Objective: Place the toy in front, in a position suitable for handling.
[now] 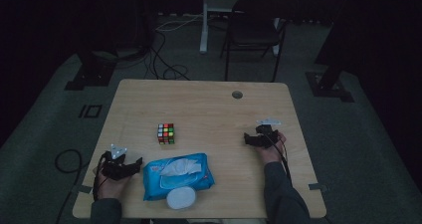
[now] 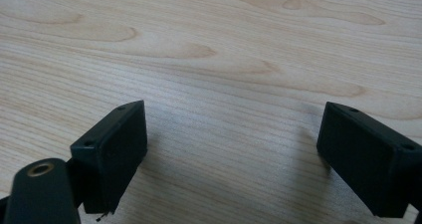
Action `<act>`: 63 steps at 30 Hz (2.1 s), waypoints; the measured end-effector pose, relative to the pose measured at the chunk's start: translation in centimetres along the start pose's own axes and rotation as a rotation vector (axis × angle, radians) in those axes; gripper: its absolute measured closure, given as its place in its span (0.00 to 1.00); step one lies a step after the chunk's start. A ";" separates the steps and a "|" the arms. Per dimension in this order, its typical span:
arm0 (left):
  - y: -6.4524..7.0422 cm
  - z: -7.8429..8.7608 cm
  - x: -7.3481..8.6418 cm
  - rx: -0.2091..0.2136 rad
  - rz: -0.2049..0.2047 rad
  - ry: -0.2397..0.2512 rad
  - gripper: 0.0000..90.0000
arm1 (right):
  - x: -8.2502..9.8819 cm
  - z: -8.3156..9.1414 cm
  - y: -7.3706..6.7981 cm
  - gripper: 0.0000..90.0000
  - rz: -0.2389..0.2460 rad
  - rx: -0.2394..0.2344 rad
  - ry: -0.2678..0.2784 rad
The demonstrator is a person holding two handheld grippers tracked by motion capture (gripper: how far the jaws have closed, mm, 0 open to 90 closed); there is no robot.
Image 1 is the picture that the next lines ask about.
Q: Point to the grey tape strip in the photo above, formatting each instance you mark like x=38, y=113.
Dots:
x=85, y=189
x=317, y=186

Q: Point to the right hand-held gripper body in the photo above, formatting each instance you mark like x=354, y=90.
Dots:
x=267, y=132

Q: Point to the person's right hand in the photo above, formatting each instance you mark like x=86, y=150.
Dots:
x=272, y=152

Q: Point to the person's left hand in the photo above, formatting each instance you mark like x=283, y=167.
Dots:
x=112, y=187

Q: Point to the black stand base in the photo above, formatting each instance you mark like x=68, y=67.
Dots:
x=89, y=74
x=328, y=84

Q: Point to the black folding chair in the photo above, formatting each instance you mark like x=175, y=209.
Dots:
x=255, y=31

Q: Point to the colourful puzzle cube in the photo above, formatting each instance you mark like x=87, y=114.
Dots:
x=166, y=133

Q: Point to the blue wet wipes pack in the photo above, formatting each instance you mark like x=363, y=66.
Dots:
x=177, y=180

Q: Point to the grey table grommet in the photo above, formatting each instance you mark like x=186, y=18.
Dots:
x=237, y=95

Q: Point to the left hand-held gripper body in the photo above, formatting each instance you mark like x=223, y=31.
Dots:
x=114, y=166

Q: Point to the white wet wipe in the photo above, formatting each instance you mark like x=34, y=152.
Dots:
x=181, y=167

